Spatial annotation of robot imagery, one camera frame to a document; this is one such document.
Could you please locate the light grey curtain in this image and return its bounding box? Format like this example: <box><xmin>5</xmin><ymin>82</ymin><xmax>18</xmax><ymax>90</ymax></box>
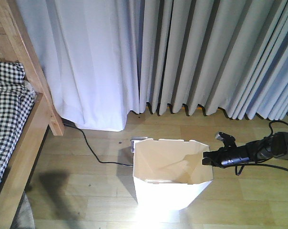
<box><xmin>126</xmin><ymin>0</ymin><xmax>288</xmax><ymax>120</ymax></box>

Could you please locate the black white checkered blanket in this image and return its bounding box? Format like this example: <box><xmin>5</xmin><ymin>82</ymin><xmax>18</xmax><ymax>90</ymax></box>
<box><xmin>0</xmin><ymin>62</ymin><xmax>35</xmax><ymax>184</ymax></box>

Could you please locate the black power cord on floor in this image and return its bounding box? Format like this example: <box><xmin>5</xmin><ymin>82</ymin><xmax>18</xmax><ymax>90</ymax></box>
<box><xmin>62</xmin><ymin>120</ymin><xmax>134</xmax><ymax>167</ymax></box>

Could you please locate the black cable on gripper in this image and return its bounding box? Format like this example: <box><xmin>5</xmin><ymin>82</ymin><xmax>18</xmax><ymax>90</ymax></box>
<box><xmin>234</xmin><ymin>120</ymin><xmax>288</xmax><ymax>177</ymax></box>

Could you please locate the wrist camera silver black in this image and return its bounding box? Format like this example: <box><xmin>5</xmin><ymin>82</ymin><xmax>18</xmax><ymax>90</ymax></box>
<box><xmin>215</xmin><ymin>132</ymin><xmax>236</xmax><ymax>148</ymax></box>

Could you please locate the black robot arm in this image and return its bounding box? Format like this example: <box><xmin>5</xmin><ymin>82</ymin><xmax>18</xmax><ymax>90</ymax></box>
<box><xmin>202</xmin><ymin>132</ymin><xmax>288</xmax><ymax>168</ymax></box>

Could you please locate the white floor power socket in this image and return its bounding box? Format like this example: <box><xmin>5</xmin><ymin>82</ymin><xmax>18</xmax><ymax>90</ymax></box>
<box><xmin>130</xmin><ymin>136</ymin><xmax>148</xmax><ymax>153</ymax></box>

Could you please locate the round grey yellow rug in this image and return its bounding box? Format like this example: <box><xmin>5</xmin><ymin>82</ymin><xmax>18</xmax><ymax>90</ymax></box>
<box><xmin>10</xmin><ymin>192</ymin><xmax>35</xmax><ymax>229</ymax></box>

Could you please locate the white paper trash bin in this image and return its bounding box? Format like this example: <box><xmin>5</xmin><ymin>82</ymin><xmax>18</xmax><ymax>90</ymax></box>
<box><xmin>133</xmin><ymin>138</ymin><xmax>213</xmax><ymax>210</ymax></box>

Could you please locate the white sheer curtain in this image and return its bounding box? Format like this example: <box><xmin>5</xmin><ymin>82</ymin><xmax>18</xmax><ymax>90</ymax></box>
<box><xmin>17</xmin><ymin>0</ymin><xmax>140</xmax><ymax>131</ymax></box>

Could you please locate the wooden bed frame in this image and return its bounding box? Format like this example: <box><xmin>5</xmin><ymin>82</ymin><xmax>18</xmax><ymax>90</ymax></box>
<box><xmin>0</xmin><ymin>0</ymin><xmax>64</xmax><ymax>229</ymax></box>

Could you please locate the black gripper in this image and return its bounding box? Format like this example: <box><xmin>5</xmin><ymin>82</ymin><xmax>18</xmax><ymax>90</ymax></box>
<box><xmin>202</xmin><ymin>149</ymin><xmax>227</xmax><ymax>166</ymax></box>

